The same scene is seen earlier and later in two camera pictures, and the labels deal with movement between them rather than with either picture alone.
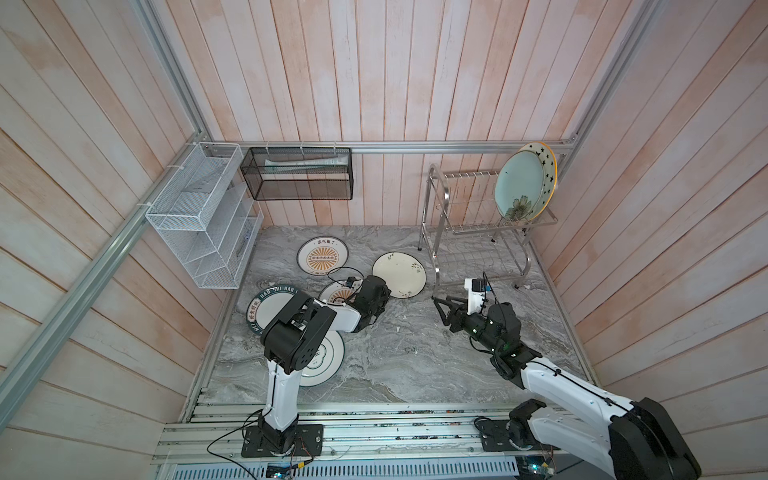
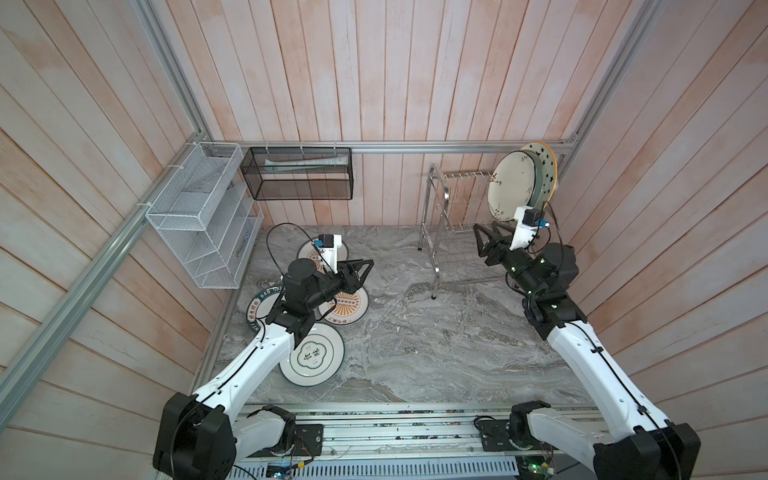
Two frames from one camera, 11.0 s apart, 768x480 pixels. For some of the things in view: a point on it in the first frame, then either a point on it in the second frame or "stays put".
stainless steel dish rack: (472, 242) stays put
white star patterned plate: (550, 173) stays put
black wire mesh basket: (300, 173) stays put
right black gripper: (453, 313) to (499, 251)
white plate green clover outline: (327, 362) stays put
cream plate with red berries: (403, 273) to (511, 184)
